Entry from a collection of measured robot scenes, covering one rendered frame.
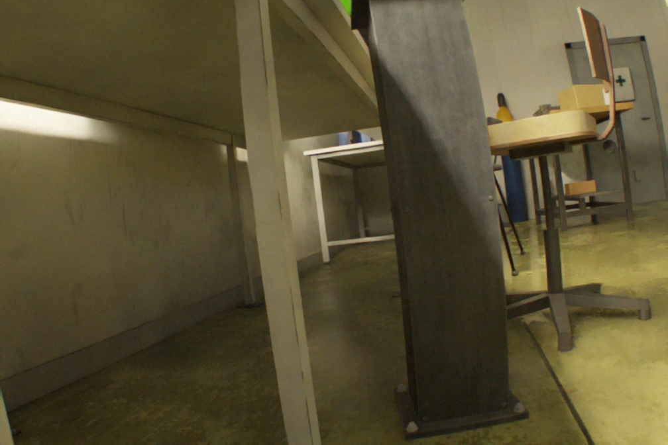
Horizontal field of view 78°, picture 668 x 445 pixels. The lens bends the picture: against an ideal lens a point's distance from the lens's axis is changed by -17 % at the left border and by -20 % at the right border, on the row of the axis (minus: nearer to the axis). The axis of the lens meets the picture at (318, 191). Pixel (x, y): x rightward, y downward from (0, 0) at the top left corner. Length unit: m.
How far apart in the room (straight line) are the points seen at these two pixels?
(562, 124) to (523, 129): 0.12
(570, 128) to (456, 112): 0.54
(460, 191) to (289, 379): 0.44
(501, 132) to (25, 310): 1.43
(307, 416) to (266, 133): 0.41
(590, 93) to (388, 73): 3.61
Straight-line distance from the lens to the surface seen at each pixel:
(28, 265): 1.49
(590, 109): 4.11
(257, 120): 0.69
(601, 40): 1.54
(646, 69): 6.87
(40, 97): 1.44
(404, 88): 0.89
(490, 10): 6.58
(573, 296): 1.56
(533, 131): 1.39
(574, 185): 4.67
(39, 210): 1.54
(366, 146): 3.90
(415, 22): 0.94
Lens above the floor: 0.45
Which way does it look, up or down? 2 degrees up
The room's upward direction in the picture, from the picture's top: 7 degrees counter-clockwise
